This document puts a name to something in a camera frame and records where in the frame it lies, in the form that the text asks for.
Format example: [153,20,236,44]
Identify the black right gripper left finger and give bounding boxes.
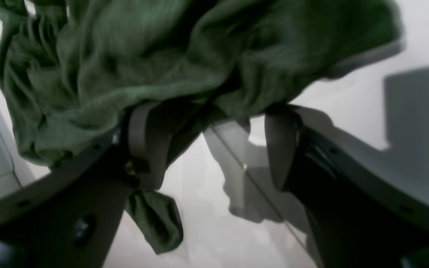
[0,102,171,268]

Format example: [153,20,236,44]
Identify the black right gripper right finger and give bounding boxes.
[264,105,429,268]

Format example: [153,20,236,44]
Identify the dark green t-shirt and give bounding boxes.
[0,0,405,255]

